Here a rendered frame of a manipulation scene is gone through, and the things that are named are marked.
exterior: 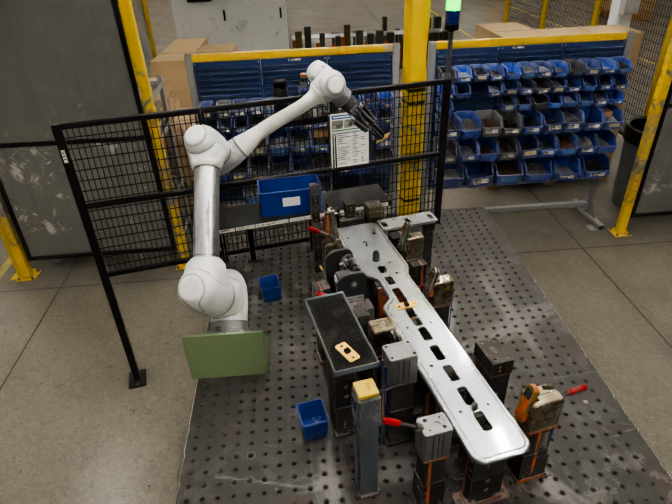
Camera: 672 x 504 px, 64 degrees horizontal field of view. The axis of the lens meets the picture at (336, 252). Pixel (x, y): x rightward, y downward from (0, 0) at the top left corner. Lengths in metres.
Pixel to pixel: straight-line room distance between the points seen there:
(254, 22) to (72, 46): 4.93
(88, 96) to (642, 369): 3.76
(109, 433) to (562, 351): 2.29
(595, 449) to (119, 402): 2.42
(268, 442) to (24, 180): 2.87
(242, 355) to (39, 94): 2.42
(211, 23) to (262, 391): 6.91
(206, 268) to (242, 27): 6.67
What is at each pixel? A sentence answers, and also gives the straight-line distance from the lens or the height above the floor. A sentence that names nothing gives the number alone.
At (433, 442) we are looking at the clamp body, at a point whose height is 1.02.
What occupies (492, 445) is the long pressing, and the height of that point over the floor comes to 1.00.
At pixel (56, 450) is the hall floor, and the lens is 3.26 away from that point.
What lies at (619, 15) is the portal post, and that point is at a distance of 6.51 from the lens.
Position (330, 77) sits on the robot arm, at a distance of 2.19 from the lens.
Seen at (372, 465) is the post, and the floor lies 0.85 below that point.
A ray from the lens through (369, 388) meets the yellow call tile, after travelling 1.54.
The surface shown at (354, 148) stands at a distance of 2.82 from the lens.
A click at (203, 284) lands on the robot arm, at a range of 2.01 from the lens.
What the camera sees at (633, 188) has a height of 0.42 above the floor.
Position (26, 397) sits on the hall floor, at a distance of 3.63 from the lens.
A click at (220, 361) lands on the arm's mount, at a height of 0.79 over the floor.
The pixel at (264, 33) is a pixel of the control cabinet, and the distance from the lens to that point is 8.49.
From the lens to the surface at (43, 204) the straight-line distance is 4.34.
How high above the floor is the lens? 2.28
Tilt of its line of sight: 32 degrees down
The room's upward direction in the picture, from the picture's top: 2 degrees counter-clockwise
